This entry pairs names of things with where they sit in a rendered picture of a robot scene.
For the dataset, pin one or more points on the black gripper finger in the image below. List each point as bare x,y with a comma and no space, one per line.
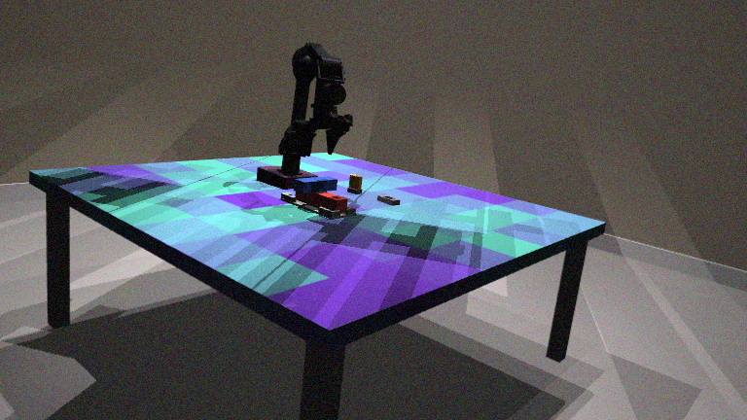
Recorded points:
306,139
332,139

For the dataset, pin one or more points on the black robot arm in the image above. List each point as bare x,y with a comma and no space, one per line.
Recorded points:
308,62

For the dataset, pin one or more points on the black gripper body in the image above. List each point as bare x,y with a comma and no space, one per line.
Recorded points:
319,110

